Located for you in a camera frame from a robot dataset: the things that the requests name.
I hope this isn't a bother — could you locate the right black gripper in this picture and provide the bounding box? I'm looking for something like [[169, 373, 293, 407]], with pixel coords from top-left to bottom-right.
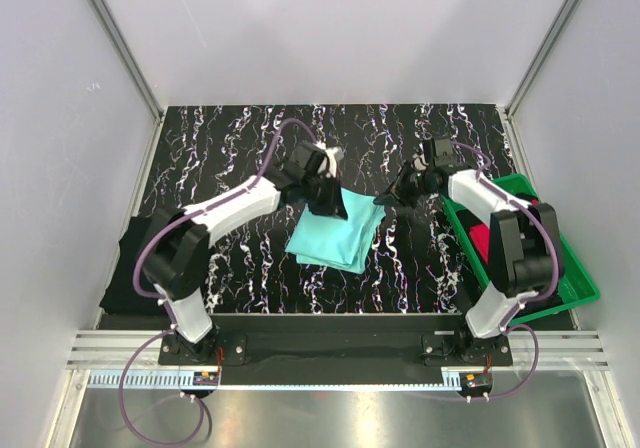
[[373, 160, 433, 211]]

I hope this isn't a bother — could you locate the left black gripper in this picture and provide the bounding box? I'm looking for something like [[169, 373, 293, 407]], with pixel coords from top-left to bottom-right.
[[301, 173, 349, 221]]

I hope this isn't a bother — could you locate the turquoise t shirt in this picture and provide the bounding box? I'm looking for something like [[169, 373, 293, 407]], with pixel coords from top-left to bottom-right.
[[285, 189, 385, 274]]

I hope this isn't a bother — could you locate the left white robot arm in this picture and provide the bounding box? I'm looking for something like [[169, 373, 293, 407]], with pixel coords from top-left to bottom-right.
[[132, 168, 348, 364]]

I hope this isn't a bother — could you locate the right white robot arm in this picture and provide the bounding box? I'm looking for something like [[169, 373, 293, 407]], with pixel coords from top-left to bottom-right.
[[374, 162, 564, 365]]

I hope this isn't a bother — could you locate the black t shirt in bin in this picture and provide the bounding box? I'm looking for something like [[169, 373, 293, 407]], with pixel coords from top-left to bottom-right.
[[459, 195, 576, 319]]

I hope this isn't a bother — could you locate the red t shirt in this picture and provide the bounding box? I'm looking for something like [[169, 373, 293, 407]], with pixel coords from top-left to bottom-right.
[[469, 223, 490, 264]]

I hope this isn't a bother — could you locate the green plastic bin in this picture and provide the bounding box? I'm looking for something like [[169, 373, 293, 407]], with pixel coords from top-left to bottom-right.
[[443, 174, 600, 324]]

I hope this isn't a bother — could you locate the folded black t shirt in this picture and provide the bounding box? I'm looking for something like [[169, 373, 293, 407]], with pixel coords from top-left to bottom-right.
[[98, 216, 214, 317]]

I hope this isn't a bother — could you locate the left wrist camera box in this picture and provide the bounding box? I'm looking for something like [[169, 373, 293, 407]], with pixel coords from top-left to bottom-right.
[[283, 142, 344, 180]]

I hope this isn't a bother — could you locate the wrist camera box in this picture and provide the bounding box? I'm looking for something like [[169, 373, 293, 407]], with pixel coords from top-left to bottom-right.
[[283, 142, 344, 180], [411, 138, 458, 171]]

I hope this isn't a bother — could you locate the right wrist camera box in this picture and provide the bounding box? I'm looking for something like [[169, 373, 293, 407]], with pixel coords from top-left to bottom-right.
[[411, 138, 458, 171]]

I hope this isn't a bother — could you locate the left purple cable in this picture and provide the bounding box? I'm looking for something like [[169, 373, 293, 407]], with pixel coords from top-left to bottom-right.
[[118, 117, 326, 443]]

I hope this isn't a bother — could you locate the purple cable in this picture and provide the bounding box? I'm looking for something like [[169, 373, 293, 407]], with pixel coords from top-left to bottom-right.
[[414, 140, 561, 402], [118, 117, 326, 443]]

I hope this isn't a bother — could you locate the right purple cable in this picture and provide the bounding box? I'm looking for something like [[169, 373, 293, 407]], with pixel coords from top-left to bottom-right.
[[414, 140, 561, 402]]

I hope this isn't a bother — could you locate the aluminium frame rail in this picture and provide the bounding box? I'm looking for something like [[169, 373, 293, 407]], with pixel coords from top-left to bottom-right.
[[66, 330, 609, 392]]

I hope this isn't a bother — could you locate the right aluminium corner post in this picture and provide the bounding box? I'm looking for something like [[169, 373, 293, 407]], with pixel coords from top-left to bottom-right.
[[504, 0, 582, 118]]

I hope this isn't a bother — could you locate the aluminium corner post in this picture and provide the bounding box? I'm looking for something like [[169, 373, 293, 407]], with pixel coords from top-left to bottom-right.
[[87, 0, 164, 122], [504, 0, 582, 118]]

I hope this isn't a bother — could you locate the left aluminium corner post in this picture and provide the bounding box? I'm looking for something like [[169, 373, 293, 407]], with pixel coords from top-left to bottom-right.
[[87, 0, 164, 122]]

